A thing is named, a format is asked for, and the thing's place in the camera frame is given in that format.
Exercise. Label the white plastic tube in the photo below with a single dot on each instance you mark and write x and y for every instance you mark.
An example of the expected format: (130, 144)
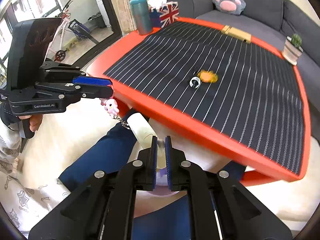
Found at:
(141, 129)

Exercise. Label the black retractable key reel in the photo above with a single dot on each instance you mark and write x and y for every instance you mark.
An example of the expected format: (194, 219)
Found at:
(195, 82)

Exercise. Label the union jack tissue box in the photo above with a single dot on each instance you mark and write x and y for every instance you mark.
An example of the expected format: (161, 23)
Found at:
(163, 12)

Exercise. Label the person left hand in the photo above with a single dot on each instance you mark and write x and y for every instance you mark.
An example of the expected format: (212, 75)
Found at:
(34, 121)

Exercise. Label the dark grey sofa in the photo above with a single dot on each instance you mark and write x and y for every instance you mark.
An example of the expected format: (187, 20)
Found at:
(272, 21)

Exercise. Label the teal thermos tumbler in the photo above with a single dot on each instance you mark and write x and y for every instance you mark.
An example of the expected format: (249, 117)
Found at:
(140, 13)

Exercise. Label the pink kick scooter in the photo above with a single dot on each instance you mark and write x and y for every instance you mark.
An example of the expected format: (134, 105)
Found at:
(60, 54)

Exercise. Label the wooden phone stand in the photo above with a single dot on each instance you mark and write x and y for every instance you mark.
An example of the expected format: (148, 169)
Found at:
(236, 33)

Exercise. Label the potted cactus striped pot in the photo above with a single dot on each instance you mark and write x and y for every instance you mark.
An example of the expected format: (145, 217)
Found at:
(292, 49)

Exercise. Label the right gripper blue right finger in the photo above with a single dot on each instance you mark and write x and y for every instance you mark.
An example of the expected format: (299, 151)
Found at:
(168, 146)

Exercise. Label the black camera box left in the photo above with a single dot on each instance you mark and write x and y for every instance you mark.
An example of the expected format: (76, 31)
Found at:
(30, 42)

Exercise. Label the pink octopus keychain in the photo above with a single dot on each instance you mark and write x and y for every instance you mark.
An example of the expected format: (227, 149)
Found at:
(111, 106)

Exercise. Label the pink trash bin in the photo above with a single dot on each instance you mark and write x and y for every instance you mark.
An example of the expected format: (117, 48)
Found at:
(161, 187)

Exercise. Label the paw shaped cushion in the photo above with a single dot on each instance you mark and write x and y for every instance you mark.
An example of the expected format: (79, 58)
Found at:
(234, 7)

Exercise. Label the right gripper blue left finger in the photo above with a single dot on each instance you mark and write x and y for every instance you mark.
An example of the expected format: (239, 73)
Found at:
(154, 165)

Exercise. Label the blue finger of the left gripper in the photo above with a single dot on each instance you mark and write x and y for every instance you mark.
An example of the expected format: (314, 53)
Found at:
(92, 92)
(94, 81)

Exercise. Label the orange rubber toy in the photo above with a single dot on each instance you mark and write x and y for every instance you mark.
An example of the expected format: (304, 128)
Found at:
(207, 76)

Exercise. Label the black striped table mat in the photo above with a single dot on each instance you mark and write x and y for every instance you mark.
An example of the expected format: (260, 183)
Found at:
(256, 100)

